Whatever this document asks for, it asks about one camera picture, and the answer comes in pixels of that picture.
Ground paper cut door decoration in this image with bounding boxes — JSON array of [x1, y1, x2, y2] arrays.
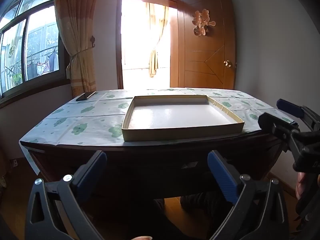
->
[[192, 9, 216, 36]]

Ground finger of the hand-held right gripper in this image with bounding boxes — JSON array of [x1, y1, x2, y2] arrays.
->
[[276, 99, 320, 133], [257, 112, 320, 155]]

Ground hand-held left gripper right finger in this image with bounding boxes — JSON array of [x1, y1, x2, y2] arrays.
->
[[207, 151, 290, 240]]

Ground yellow patterned curtain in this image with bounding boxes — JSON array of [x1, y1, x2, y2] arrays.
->
[[54, 0, 98, 98]]

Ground yellow balcony curtain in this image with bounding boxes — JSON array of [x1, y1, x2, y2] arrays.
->
[[143, 2, 168, 78]]

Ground brown wooden door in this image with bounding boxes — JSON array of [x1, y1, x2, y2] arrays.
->
[[170, 0, 237, 90]]

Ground cloud print tablecloth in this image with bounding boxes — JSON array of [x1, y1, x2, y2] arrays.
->
[[19, 88, 273, 176]]

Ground black smartphone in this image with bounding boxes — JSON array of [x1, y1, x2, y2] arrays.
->
[[76, 92, 96, 102]]

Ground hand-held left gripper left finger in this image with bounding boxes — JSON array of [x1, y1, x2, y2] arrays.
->
[[25, 151, 108, 240]]

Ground person's right hand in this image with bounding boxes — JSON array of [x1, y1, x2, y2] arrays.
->
[[296, 172, 312, 204]]

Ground sliding glass window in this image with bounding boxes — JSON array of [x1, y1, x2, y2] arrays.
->
[[0, 0, 71, 99]]

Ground person's dark trousers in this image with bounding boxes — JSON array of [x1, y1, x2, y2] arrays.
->
[[150, 192, 238, 240]]

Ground dark wooden dresser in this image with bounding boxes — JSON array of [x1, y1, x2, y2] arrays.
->
[[21, 129, 288, 199]]

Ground shallow cardboard box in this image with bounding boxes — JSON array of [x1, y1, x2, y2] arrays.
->
[[122, 95, 245, 142]]

